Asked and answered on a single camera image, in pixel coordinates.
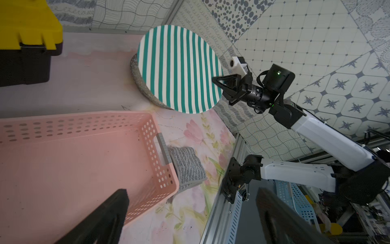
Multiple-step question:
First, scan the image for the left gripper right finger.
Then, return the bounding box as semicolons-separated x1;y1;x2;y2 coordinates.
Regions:
256;188;332;244

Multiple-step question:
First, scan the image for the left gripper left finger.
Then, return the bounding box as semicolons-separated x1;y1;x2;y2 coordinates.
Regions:
56;189;129;244

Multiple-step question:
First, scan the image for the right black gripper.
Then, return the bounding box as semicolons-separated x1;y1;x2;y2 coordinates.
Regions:
212;73;274;111

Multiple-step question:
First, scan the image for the green striped plate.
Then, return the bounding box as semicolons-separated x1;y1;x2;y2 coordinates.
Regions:
137;25;223;114

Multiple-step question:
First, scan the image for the speckled silver plate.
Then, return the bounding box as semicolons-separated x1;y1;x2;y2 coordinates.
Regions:
130;54;171;110

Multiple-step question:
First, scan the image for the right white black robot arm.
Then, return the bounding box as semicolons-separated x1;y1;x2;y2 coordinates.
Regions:
212;60;390;205

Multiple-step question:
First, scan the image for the pink plastic basket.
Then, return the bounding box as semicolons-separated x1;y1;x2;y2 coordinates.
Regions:
1;111;179;244

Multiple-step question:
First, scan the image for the yellow black toolbox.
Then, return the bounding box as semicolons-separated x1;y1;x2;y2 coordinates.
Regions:
1;1;63;87

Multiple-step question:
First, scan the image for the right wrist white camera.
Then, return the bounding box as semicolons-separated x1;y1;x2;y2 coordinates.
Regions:
229;56;248;77

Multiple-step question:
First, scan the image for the aluminium mounting rail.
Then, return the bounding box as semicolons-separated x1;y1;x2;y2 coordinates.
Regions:
199;134;254;244

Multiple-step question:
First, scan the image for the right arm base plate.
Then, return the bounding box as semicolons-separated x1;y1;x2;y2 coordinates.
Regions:
221;157;243;204

